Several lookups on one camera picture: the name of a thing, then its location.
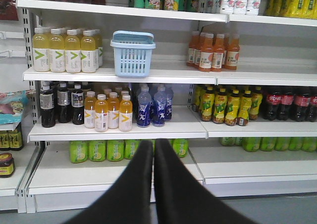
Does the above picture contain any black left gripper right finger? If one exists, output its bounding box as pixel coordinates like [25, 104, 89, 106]
[155, 139, 250, 224]

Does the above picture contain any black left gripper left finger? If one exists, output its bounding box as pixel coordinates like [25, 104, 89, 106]
[65, 140, 153, 224]

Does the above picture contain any light blue plastic basket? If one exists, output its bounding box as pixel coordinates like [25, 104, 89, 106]
[110, 30, 156, 77]

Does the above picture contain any coke bottle on shelf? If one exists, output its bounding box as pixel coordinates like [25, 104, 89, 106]
[277, 86, 294, 120]
[264, 86, 282, 120]
[291, 87, 311, 122]

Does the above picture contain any green lime drink bottle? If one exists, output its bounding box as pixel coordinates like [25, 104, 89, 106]
[106, 140, 124, 162]
[69, 141, 88, 164]
[88, 140, 106, 162]

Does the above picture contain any orange juice bottle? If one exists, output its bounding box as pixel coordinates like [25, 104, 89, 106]
[95, 94, 108, 132]
[107, 92, 120, 129]
[84, 91, 97, 128]
[119, 95, 133, 132]

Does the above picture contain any blue sports drink bottle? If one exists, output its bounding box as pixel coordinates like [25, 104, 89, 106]
[137, 86, 152, 127]
[153, 85, 167, 127]

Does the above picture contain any yellow lemon tea bottle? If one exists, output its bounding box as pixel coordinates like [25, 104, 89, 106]
[225, 89, 240, 126]
[201, 86, 215, 122]
[237, 90, 252, 126]
[212, 88, 227, 124]

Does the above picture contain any brown sauce jar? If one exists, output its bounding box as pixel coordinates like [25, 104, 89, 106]
[0, 153, 15, 178]

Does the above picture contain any white metal shelf unit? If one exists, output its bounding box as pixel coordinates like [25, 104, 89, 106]
[0, 0, 317, 213]

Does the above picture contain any orange C100 drink bottle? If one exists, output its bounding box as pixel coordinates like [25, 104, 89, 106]
[211, 34, 224, 72]
[224, 34, 240, 70]
[199, 33, 213, 72]

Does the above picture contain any pale yellow juice bottle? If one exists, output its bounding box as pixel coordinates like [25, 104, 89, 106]
[81, 30, 96, 73]
[32, 28, 50, 72]
[49, 29, 65, 72]
[65, 29, 81, 73]

